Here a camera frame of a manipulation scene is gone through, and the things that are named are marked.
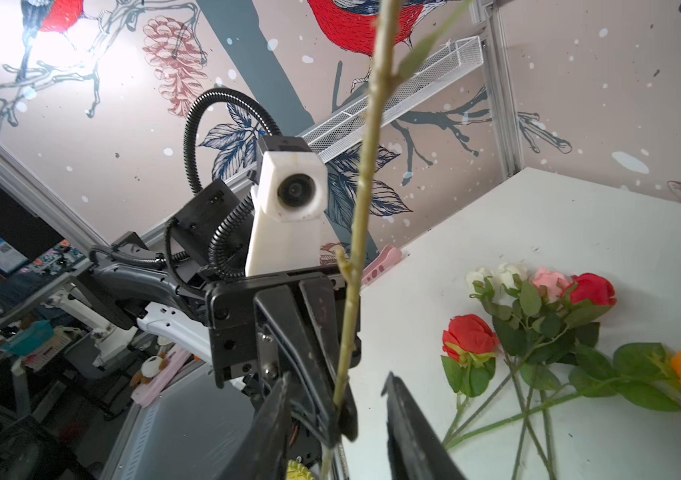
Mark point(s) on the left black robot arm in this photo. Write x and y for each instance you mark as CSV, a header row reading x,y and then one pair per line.
x,y
164,293

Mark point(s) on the white artificial rose bunch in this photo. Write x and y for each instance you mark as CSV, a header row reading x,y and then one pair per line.
x,y
501,279

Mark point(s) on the yellow woven bamboo tray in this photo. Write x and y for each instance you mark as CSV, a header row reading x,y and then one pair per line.
x,y
298,471

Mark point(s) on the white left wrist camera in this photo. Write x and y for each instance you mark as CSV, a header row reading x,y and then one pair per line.
x,y
290,197

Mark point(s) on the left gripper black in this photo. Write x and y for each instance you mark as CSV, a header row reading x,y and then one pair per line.
x,y
302,311

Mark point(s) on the pink artificial rose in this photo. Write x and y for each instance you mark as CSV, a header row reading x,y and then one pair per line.
x,y
554,283

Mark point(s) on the white wire mesh basket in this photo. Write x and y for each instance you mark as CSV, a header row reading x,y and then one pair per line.
x,y
345,126

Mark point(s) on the dark red carnation stem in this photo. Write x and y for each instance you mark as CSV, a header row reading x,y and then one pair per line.
x,y
469,364

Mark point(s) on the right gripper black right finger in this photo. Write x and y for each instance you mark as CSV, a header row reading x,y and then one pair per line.
x,y
414,451

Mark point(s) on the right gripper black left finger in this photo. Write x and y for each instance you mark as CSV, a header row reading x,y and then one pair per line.
x,y
264,452

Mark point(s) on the pink silicone tongs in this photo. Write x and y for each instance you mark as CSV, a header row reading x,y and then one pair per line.
x,y
387,258

